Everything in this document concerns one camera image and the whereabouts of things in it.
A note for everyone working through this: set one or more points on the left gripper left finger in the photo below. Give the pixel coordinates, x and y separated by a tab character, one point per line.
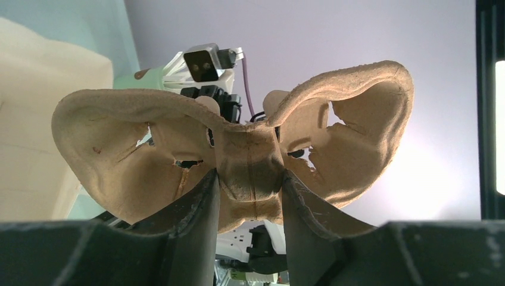
175	246

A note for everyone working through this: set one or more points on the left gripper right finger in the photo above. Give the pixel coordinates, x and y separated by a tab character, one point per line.
325	246

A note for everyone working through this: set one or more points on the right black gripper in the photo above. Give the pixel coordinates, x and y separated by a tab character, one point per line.
217	100

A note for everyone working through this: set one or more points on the brown pulp carrier piece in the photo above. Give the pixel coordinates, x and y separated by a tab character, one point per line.
136	151

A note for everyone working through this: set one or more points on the brown paper bag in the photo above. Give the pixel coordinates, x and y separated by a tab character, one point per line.
36	73

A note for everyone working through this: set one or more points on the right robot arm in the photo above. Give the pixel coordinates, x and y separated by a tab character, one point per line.
258	250

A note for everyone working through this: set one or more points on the green straw holder cup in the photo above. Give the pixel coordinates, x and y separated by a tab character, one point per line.
143	79

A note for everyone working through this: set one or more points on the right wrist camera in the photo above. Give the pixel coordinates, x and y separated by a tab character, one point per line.
208	64

